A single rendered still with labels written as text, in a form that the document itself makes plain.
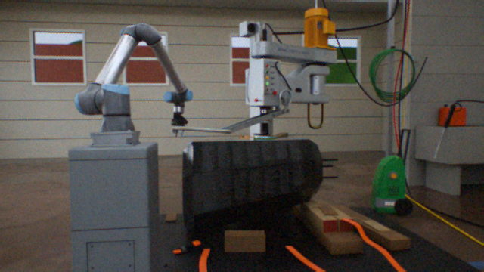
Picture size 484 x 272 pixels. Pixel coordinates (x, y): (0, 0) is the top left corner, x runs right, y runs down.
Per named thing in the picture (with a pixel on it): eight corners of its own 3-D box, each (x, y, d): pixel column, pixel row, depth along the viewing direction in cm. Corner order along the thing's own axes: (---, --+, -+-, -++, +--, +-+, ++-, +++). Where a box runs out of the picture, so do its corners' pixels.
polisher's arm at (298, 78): (315, 113, 348) (315, 67, 345) (332, 112, 329) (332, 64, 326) (260, 113, 308) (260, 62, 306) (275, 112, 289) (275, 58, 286)
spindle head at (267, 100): (279, 109, 322) (279, 64, 319) (293, 109, 303) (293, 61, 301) (249, 109, 302) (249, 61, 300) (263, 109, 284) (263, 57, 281)
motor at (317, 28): (315, 54, 350) (315, 17, 348) (338, 49, 324) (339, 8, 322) (296, 51, 335) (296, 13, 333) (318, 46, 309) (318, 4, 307)
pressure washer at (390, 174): (401, 206, 358) (402, 128, 353) (413, 216, 323) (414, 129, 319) (367, 205, 364) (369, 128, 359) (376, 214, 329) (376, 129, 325)
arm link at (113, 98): (116, 113, 175) (115, 81, 175) (94, 115, 182) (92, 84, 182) (136, 114, 189) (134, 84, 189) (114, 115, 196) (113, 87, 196)
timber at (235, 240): (224, 251, 236) (224, 236, 236) (225, 245, 248) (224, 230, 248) (265, 251, 236) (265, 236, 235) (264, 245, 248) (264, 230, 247)
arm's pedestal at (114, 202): (159, 310, 169) (156, 147, 164) (57, 318, 163) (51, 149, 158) (169, 266, 218) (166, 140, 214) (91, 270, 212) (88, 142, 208)
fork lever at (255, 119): (278, 112, 320) (277, 107, 319) (291, 112, 303) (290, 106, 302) (220, 133, 285) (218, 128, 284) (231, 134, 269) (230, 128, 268)
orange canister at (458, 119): (432, 128, 461) (433, 104, 459) (465, 127, 466) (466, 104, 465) (444, 128, 439) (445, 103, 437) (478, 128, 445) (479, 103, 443)
